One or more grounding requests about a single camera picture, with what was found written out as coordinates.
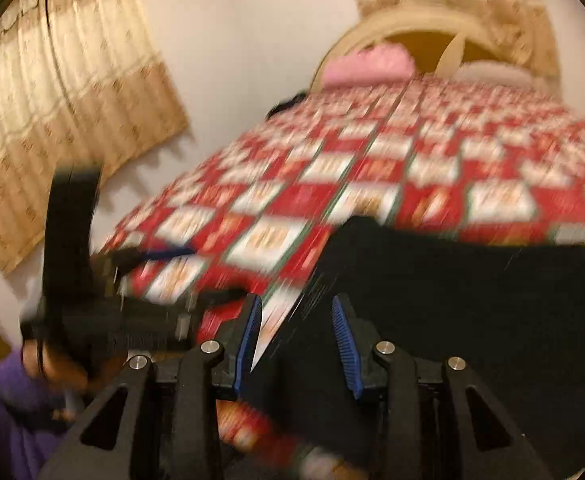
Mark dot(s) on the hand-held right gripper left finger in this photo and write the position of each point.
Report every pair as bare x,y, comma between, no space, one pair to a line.
247,342

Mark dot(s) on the pink pillow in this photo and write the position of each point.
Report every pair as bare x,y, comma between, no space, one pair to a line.
367,62

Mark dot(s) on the cream and brown headboard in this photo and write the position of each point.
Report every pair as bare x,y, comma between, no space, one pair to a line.
422,25

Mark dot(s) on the dark cloth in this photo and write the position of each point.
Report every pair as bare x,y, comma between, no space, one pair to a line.
287,105

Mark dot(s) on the person's left hand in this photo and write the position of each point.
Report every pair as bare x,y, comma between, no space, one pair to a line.
67,370

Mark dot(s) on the striped pillow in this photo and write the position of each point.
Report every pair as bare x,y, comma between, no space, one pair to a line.
492,72

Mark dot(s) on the black pants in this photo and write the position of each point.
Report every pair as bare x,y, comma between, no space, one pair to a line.
447,320

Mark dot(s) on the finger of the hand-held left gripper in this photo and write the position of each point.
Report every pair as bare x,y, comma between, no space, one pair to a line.
160,256
220,297

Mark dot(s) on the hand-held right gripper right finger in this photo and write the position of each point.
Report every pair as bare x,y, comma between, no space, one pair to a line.
346,350

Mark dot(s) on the beige patterned side curtain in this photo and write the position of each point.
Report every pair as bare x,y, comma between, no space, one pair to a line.
67,110

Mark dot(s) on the red checked printed blanket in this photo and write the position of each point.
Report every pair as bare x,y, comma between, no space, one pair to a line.
372,160

